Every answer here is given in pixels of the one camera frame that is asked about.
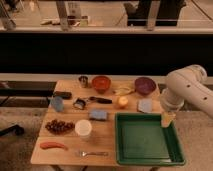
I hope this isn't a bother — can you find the white plastic cup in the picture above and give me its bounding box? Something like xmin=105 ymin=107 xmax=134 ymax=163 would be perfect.
xmin=75 ymin=120 xmax=92 ymax=139

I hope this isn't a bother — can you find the dark red grape bunch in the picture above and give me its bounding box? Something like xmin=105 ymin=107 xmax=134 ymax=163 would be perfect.
xmin=45 ymin=119 xmax=75 ymax=134

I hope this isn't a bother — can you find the orange carrot toy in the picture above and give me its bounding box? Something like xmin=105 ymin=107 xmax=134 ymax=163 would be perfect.
xmin=40 ymin=142 xmax=68 ymax=150

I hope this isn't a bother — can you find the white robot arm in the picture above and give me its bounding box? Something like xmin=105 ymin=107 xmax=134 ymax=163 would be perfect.
xmin=159 ymin=65 xmax=213 ymax=120

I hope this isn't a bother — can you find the blue plastic cup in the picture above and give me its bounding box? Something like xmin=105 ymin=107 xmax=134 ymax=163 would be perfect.
xmin=50 ymin=96 xmax=64 ymax=112

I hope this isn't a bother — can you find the grey blue cloth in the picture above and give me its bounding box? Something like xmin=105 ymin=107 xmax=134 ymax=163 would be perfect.
xmin=138 ymin=99 xmax=152 ymax=113

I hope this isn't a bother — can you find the green plastic tray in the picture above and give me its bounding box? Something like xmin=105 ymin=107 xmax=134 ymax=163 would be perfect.
xmin=115 ymin=113 xmax=185 ymax=166

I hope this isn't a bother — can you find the purple bowl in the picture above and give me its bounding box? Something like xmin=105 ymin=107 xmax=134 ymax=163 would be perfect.
xmin=135 ymin=77 xmax=156 ymax=95

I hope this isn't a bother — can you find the yellow apple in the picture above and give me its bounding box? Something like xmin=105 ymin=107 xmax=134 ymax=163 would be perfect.
xmin=117 ymin=96 xmax=128 ymax=108

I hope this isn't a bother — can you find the yellow banana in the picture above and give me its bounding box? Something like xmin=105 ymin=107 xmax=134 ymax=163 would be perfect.
xmin=114 ymin=87 xmax=134 ymax=96

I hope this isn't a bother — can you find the red bowl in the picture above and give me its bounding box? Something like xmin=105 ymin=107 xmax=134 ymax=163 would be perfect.
xmin=92 ymin=76 xmax=111 ymax=94

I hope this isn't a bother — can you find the wooden table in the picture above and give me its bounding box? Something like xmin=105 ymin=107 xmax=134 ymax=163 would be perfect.
xmin=30 ymin=79 xmax=181 ymax=167

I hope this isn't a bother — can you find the silver metal fork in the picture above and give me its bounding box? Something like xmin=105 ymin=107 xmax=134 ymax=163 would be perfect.
xmin=78 ymin=151 xmax=108 ymax=157

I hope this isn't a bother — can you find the black rectangular block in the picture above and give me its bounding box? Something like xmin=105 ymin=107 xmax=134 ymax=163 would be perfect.
xmin=53 ymin=91 xmax=72 ymax=100

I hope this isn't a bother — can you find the black handled utensil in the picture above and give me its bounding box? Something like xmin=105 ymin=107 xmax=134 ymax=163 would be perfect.
xmin=89 ymin=96 xmax=112 ymax=104

